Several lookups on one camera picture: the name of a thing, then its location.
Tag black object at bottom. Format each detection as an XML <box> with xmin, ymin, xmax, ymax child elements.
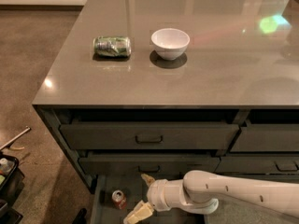
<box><xmin>72</xmin><ymin>208</ymin><xmax>87</xmax><ymax>224</ymax></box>

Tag metal rod on floor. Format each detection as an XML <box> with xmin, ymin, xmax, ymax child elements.
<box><xmin>0</xmin><ymin>126</ymin><xmax>31</xmax><ymax>151</ymax></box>

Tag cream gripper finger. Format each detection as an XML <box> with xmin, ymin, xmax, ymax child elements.
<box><xmin>123</xmin><ymin>201</ymin><xmax>154</xmax><ymax>224</ymax></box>
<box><xmin>141</xmin><ymin>174</ymin><xmax>155</xmax><ymax>187</ymax></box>

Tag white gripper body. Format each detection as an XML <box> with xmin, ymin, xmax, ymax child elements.
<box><xmin>147</xmin><ymin>179</ymin><xmax>186</xmax><ymax>212</ymax></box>

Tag open bottom grey drawer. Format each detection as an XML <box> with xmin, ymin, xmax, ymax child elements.
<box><xmin>90</xmin><ymin>175</ymin><xmax>208</xmax><ymax>224</ymax></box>

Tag middle right grey drawer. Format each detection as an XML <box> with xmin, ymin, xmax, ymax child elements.
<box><xmin>215</xmin><ymin>156</ymin><xmax>299</xmax><ymax>175</ymax></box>

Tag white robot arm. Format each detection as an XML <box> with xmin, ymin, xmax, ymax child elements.
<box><xmin>123</xmin><ymin>170</ymin><xmax>299</xmax><ymax>224</ymax></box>

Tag crushed green soda can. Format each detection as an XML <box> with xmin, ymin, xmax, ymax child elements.
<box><xmin>93</xmin><ymin>36</ymin><xmax>132</xmax><ymax>58</ymax></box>

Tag small plastic bottle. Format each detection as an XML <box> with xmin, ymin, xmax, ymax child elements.
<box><xmin>0</xmin><ymin>158</ymin><xmax>14</xmax><ymax>175</ymax></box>

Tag red coke can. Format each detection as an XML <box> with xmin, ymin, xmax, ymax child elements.
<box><xmin>111</xmin><ymin>189</ymin><xmax>127</xmax><ymax>210</ymax></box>

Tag top left grey drawer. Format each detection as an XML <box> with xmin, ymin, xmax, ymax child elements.
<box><xmin>60</xmin><ymin>122</ymin><xmax>239</xmax><ymax>150</ymax></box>

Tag black tray with items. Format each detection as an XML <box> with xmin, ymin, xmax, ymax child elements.
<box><xmin>0</xmin><ymin>154</ymin><xmax>24</xmax><ymax>224</ymax></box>

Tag grey counter cabinet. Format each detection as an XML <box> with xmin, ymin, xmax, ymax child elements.
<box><xmin>33</xmin><ymin>0</ymin><xmax>299</xmax><ymax>187</ymax></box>

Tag top right grey drawer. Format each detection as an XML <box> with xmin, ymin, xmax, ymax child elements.
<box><xmin>231</xmin><ymin>121</ymin><xmax>299</xmax><ymax>152</ymax></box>

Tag middle left grey drawer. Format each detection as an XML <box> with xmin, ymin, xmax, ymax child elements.
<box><xmin>78</xmin><ymin>153</ymin><xmax>220</xmax><ymax>175</ymax></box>

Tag white bowl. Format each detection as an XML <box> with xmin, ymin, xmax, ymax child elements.
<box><xmin>151</xmin><ymin>28</ymin><xmax>190</xmax><ymax>61</ymax></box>

